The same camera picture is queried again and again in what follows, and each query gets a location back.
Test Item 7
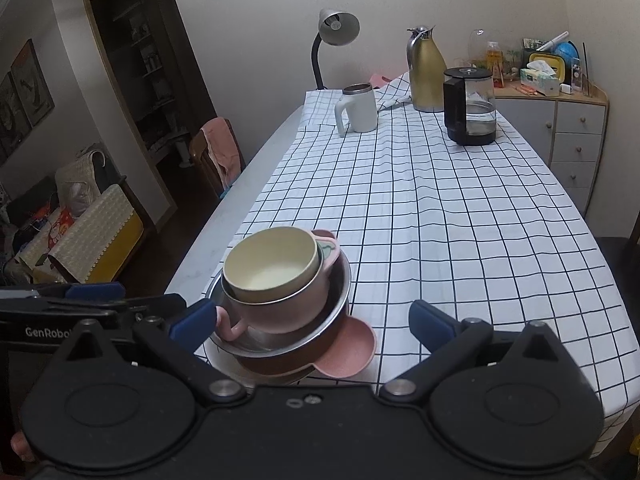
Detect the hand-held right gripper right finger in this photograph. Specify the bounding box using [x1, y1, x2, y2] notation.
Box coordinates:
[380, 300, 576, 403]

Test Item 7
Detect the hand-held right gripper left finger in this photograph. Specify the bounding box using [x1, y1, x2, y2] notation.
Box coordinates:
[47, 299, 248, 403]

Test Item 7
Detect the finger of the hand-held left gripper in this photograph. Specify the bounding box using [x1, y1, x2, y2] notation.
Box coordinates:
[0, 282, 126, 303]
[42, 293, 189, 327]

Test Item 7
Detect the white plate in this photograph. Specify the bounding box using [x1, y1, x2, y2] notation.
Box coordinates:
[202, 342, 321, 387]

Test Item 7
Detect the pink bear-shaped plate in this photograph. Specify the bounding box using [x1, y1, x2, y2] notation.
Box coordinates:
[240, 316, 377, 386]

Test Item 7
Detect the pink bowl with steel liner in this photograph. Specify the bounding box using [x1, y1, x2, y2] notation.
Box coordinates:
[214, 230, 342, 344]

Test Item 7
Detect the cream bowl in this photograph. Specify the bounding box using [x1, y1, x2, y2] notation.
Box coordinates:
[222, 226, 321, 305]

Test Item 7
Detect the stainless steel bowl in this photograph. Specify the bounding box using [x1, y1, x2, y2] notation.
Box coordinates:
[206, 250, 352, 359]

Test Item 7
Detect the person's left hand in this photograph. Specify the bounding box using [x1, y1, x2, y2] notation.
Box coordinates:
[10, 431, 37, 464]

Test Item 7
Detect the yellow white padded mat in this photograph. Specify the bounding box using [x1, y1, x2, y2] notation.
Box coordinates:
[47, 184, 146, 283]

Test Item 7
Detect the white checkered tablecloth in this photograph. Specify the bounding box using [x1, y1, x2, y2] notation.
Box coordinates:
[192, 72, 640, 461]

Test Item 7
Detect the beige handbag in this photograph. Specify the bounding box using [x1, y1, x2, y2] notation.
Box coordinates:
[54, 150, 109, 219]

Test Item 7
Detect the brown wooden chair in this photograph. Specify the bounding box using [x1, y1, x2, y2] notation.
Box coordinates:
[189, 119, 247, 202]

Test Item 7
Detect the pink towel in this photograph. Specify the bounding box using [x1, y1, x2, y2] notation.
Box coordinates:
[201, 117, 241, 184]

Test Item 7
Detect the dark framed painting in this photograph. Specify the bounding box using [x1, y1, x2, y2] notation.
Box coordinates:
[10, 39, 56, 129]

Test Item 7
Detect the black glass kettle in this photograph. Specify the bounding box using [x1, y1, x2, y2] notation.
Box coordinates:
[442, 66, 497, 146]

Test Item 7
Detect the white mug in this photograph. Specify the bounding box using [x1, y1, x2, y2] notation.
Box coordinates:
[334, 83, 377, 137]

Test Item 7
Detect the white drawer cabinet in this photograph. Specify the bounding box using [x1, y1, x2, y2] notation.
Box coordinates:
[492, 82, 610, 218]

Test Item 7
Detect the gold thermos jug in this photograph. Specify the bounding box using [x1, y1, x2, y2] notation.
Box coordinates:
[406, 26, 448, 113]

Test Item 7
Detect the green white tissue box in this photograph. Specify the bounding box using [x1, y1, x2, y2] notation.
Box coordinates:
[519, 60, 561, 97]

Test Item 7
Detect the clear glass dome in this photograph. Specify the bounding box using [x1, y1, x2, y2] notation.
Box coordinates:
[467, 29, 502, 69]

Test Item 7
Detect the yellow framed box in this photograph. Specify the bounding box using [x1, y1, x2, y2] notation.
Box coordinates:
[528, 51, 566, 83]

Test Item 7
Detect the thin black stick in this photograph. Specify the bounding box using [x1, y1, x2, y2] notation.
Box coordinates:
[581, 41, 592, 97]

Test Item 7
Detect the blue globe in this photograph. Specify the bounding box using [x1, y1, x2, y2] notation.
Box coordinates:
[554, 41, 581, 69]

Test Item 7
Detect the white tube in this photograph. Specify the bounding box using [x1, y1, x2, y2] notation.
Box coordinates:
[535, 31, 570, 53]

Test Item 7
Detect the grey desk lamp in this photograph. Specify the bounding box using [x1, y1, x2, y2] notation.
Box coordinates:
[311, 8, 361, 91]

